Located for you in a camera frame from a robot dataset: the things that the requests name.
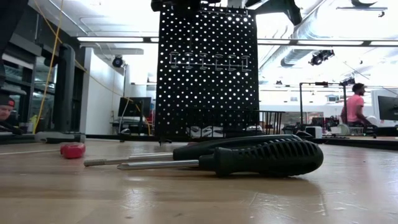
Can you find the person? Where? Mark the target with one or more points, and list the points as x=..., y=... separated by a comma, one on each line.
x=354, y=107
x=6, y=110

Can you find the dark shelving unit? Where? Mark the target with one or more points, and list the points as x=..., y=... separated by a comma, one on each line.
x=18, y=46

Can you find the black aluminium table frame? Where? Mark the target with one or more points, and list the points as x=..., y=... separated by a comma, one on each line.
x=109, y=137

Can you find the black ceiling camera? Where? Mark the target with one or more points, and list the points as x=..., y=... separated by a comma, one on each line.
x=321, y=57

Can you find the black pipe stand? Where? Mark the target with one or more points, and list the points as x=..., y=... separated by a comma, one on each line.
x=344, y=93

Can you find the white box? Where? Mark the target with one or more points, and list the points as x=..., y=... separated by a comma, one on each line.
x=314, y=132

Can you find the round black camera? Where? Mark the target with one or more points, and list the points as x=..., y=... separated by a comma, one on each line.
x=118, y=61

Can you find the ceiling light strip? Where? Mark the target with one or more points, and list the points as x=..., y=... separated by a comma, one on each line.
x=326, y=43
x=109, y=39

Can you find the black metal pegboard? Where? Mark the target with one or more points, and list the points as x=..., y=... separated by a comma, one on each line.
x=208, y=93

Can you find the dark office desk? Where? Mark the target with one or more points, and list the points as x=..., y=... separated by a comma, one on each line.
x=130, y=124

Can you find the black post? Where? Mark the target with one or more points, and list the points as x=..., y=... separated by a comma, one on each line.
x=63, y=90

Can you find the black stand-mounted camera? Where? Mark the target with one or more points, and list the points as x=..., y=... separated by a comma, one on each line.
x=348, y=81

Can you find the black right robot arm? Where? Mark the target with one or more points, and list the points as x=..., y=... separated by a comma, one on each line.
x=289, y=12

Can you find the black monitor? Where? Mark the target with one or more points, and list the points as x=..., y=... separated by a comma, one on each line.
x=133, y=107
x=388, y=108

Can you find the silver ceiling duct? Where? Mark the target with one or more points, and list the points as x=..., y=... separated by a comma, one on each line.
x=295, y=56

